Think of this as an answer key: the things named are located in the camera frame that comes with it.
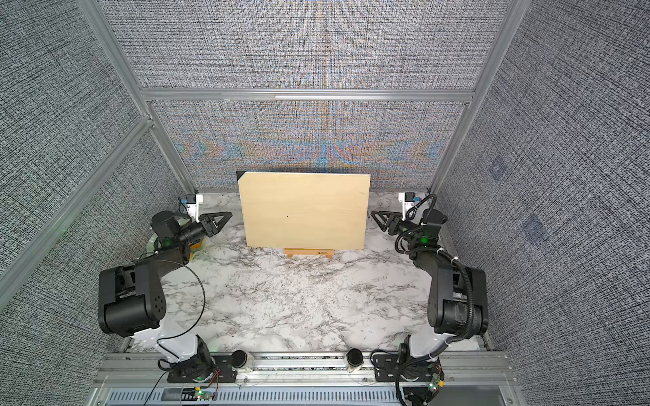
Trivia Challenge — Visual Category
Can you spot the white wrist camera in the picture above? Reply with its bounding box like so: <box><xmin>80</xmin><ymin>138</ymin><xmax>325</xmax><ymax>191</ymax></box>
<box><xmin>180</xmin><ymin>194</ymin><xmax>203</xmax><ymax>222</ymax></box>
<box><xmin>398</xmin><ymin>192</ymin><xmax>421</xmax><ymax>221</ymax></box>

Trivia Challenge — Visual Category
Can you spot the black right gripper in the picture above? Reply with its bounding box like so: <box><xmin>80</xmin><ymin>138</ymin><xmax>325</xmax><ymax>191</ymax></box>
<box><xmin>371</xmin><ymin>210</ymin><xmax>423</xmax><ymax>247</ymax></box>

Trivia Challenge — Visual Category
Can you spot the left silver knob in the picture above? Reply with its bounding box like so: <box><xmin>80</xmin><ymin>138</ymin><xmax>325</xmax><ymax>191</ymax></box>
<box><xmin>230</xmin><ymin>349</ymin><xmax>255</xmax><ymax>371</ymax></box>

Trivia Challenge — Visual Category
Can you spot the silver knob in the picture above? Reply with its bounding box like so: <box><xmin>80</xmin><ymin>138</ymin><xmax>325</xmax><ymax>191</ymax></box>
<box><xmin>230</xmin><ymin>349</ymin><xmax>255</xmax><ymax>371</ymax></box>
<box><xmin>345</xmin><ymin>348</ymin><xmax>364</xmax><ymax>373</ymax></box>

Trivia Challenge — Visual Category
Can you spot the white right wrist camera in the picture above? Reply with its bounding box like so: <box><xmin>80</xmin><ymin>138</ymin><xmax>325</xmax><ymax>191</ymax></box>
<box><xmin>398</xmin><ymin>192</ymin><xmax>421</xmax><ymax>221</ymax></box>

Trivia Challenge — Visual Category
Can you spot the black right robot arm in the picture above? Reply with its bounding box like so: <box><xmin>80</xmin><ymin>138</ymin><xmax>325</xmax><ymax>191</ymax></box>
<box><xmin>370</xmin><ymin>209</ymin><xmax>489</xmax><ymax>382</ymax></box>

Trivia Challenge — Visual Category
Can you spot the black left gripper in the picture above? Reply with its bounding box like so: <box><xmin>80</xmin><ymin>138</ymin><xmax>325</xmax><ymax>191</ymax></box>
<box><xmin>177</xmin><ymin>212</ymin><xmax>232</xmax><ymax>245</ymax></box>

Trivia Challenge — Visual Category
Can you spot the small wooden easel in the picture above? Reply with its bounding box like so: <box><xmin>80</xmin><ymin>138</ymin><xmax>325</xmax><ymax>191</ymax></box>
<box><xmin>284</xmin><ymin>248</ymin><xmax>334</xmax><ymax>259</ymax></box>

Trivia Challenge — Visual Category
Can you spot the green circuit board right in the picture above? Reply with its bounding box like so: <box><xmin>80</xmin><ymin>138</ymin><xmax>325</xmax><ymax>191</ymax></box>
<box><xmin>428</xmin><ymin>375</ymin><xmax>445</xmax><ymax>393</ymax></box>

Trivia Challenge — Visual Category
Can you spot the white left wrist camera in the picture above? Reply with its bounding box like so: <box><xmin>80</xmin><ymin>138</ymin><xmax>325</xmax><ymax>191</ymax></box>
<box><xmin>180</xmin><ymin>194</ymin><xmax>203</xmax><ymax>222</ymax></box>

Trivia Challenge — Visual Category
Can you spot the aluminium enclosure frame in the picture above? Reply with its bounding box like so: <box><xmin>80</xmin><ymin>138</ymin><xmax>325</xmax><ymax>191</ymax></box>
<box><xmin>1</xmin><ymin>1</ymin><xmax>531</xmax><ymax>307</ymax></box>

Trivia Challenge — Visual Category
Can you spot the green circuit board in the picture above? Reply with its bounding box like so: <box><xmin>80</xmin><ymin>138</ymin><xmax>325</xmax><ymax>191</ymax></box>
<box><xmin>428</xmin><ymin>375</ymin><xmax>445</xmax><ymax>393</ymax></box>
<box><xmin>195</xmin><ymin>387</ymin><xmax>214</xmax><ymax>402</ymax></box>

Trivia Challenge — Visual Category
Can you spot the green plate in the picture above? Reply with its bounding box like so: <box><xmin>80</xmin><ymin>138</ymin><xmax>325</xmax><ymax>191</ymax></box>
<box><xmin>140</xmin><ymin>233</ymin><xmax>206</xmax><ymax>259</ymax></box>

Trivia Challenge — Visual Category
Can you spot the light wooden board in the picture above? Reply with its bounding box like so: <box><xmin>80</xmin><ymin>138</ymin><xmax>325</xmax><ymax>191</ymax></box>
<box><xmin>238</xmin><ymin>171</ymin><xmax>371</xmax><ymax>250</ymax></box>

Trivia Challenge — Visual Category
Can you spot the right silver knob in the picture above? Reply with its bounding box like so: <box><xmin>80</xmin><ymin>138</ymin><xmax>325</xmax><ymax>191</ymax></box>
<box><xmin>345</xmin><ymin>348</ymin><xmax>364</xmax><ymax>373</ymax></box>

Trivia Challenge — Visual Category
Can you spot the green circuit board left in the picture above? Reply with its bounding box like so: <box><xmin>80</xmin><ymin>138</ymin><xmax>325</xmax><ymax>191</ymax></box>
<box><xmin>195</xmin><ymin>387</ymin><xmax>214</xmax><ymax>402</ymax></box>

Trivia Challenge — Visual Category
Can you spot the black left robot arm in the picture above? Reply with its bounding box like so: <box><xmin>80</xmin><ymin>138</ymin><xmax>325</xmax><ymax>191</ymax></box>
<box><xmin>97</xmin><ymin>211</ymin><xmax>232</xmax><ymax>383</ymax></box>

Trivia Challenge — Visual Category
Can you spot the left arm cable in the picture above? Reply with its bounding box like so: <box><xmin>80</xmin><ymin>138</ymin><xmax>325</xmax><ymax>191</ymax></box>
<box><xmin>141</xmin><ymin>258</ymin><xmax>207</xmax><ymax>406</ymax></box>

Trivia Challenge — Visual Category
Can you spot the aluminium front rail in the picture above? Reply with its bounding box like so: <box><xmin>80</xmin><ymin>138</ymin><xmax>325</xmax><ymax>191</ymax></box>
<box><xmin>85</xmin><ymin>351</ymin><xmax>526</xmax><ymax>405</ymax></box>

